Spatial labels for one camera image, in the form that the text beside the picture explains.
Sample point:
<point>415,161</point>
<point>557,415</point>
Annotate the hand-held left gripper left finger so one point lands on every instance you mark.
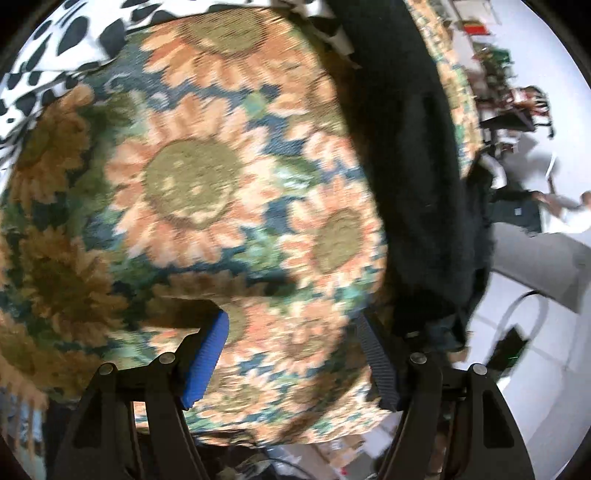
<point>207,360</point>

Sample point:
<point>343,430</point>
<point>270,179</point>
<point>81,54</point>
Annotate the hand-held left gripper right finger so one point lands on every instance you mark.
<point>378,364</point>

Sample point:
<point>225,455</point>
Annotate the black garment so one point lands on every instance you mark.
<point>406,161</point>

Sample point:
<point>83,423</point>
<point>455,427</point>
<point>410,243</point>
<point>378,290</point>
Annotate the sunflower print blanket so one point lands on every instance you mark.
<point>194,184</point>

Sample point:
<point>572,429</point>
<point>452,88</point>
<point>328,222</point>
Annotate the black-spotted white garment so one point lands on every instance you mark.
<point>46,69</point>

